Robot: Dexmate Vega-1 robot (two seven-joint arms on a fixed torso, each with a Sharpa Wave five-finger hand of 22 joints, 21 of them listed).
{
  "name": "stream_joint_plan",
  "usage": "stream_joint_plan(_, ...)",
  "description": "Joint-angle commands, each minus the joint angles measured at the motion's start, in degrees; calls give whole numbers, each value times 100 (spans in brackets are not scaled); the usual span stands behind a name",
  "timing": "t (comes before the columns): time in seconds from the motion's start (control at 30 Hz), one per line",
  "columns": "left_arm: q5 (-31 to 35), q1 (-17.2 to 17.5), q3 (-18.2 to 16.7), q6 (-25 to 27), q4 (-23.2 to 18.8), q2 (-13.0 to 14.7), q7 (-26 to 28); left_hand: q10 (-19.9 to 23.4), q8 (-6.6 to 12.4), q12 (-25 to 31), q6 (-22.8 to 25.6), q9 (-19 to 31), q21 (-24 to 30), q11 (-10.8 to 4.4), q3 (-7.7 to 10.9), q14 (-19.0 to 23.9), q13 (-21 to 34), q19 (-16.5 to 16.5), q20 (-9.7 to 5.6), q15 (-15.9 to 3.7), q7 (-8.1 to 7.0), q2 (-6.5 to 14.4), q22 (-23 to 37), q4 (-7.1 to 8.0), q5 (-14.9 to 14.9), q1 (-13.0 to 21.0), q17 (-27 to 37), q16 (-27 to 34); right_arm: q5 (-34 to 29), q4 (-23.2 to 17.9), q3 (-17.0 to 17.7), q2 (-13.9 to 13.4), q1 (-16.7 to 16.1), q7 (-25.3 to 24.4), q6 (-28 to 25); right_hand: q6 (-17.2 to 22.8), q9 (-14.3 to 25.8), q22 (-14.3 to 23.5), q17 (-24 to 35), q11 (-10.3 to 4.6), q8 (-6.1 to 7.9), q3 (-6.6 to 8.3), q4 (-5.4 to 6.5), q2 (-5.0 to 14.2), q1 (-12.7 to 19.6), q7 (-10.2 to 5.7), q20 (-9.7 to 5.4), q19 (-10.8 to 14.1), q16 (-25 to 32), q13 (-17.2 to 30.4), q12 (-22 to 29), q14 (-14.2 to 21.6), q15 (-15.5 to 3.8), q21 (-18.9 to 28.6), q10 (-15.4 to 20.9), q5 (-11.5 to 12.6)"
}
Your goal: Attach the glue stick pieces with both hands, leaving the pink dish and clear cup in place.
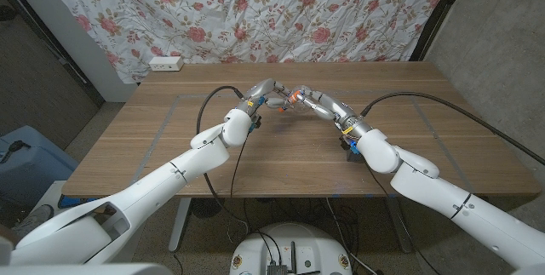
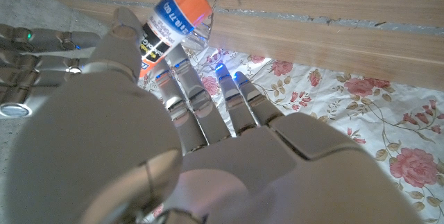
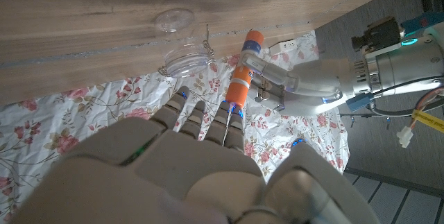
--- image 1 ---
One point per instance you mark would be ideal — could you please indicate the orange glue stick cap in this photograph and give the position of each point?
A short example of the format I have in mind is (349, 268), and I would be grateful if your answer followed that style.
(294, 95)

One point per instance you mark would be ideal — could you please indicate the white robot torso edge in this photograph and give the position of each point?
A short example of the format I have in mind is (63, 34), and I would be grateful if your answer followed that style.
(85, 270)

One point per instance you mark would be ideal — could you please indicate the blue storage bin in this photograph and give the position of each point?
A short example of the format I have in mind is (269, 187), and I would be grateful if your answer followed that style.
(25, 164)

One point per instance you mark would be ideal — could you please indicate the orange blue white glue stick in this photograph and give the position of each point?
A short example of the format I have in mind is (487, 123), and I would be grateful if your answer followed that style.
(286, 104)

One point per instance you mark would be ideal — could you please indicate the dark grey cube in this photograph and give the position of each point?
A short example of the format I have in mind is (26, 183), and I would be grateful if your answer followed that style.
(352, 158)

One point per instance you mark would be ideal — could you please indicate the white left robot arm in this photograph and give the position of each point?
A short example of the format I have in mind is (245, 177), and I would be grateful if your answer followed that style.
(140, 198)

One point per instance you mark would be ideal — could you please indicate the clear glass cup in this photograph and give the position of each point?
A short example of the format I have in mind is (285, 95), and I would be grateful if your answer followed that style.
(304, 107)

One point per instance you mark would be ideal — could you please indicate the grey white shoe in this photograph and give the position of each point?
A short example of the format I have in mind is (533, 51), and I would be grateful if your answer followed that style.
(36, 215)

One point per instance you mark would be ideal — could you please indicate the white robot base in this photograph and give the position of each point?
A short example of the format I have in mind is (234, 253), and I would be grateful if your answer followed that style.
(289, 245)

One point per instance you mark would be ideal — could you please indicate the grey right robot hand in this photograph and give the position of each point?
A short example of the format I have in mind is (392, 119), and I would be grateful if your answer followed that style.
(336, 109)

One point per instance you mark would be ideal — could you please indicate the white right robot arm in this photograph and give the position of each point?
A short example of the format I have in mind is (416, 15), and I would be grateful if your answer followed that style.
(468, 209)

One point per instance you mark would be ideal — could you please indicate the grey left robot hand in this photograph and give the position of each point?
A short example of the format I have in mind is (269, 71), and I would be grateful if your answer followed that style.
(259, 92)

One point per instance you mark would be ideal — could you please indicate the floral backdrop cloth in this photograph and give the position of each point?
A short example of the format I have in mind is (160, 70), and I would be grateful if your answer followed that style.
(255, 11)

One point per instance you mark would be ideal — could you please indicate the white table leg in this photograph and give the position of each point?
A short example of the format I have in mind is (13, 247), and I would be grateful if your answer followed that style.
(400, 224)
(179, 224)

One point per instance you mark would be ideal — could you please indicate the white power strip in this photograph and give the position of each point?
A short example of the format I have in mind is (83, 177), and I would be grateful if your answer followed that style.
(166, 63)

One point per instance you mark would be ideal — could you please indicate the black round floor stand base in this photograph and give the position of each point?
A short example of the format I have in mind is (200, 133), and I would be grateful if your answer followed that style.
(206, 207)

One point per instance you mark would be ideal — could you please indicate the black backdrop stand pole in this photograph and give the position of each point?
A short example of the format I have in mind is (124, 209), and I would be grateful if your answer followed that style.
(438, 15)

